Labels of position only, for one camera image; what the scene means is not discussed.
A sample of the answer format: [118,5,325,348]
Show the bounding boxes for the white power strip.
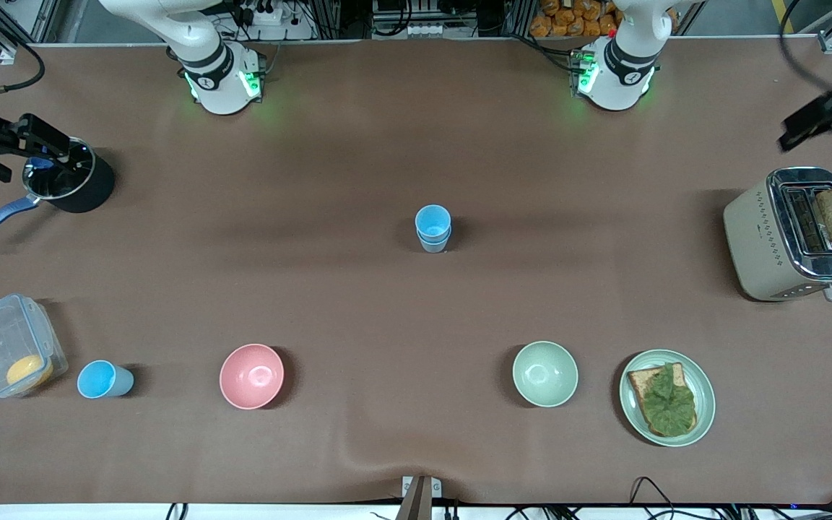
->
[239,0,317,42]

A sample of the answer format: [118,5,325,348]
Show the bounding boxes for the black looped floor cable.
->
[628,476,677,520]

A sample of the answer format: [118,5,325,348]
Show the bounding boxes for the pink bowl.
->
[219,343,285,410]

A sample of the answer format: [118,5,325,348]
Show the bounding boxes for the bag of orange snacks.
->
[529,0,620,39]

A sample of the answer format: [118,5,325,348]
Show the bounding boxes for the brown toast slice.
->
[627,363,698,438]

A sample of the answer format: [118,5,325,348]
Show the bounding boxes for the pale green plate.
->
[619,350,716,448]

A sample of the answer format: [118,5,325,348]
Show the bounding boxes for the black saucepan blue handle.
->
[0,136,116,248]

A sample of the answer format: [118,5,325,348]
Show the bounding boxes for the pale green bowl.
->
[512,341,579,408]

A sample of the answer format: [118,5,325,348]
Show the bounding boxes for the green lettuce leaf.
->
[640,363,698,437]

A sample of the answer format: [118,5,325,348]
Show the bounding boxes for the metal table clamp bracket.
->
[396,474,443,520]

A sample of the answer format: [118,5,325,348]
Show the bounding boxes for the beige chrome toaster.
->
[722,167,832,303]

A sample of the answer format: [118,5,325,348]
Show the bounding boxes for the orange round food piece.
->
[6,354,54,388]

